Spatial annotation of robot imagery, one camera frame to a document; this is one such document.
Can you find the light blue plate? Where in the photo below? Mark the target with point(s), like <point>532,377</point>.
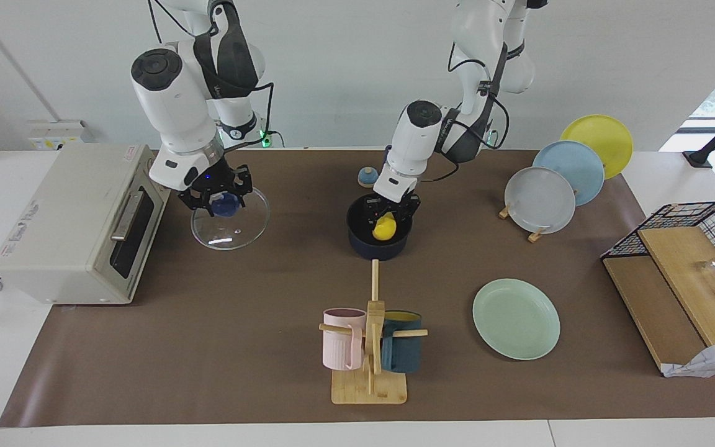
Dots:
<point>581,171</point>

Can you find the dark teal mug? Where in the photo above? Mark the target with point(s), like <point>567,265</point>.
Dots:
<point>404,355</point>

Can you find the light bamboo board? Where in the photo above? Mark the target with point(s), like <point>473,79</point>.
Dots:
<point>692,292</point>

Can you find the grey plate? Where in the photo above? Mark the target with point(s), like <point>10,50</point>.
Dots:
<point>540,202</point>

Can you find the white wall outlet box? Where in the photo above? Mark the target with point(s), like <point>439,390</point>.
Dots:
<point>53,136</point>

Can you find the yellow plate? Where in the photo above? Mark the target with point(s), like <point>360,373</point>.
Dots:
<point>606,139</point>

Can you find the light green plate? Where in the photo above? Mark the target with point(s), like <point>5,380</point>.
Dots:
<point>519,320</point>

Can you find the cream toaster oven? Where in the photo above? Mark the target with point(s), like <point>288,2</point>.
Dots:
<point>59,236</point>

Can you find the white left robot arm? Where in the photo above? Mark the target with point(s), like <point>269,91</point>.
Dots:
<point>416,143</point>

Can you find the pink ribbed mug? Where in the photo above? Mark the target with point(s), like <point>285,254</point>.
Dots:
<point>336,351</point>

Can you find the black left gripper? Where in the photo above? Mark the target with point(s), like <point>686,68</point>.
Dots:
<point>395,203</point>

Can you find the glass lid with blue knob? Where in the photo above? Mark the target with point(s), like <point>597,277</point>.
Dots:
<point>233,239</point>

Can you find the brown wooden board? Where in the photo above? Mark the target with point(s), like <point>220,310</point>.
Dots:
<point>649,310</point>

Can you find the wooden mug rack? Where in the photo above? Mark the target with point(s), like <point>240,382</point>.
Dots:
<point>370,391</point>

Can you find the wooden plate rack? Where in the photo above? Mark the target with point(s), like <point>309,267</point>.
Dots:
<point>536,235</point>

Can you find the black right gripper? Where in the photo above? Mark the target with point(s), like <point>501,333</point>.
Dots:
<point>218,180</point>

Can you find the brown table mat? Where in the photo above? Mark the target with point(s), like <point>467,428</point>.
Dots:
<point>239,347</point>

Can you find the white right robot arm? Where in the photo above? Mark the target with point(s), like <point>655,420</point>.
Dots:
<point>171,105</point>

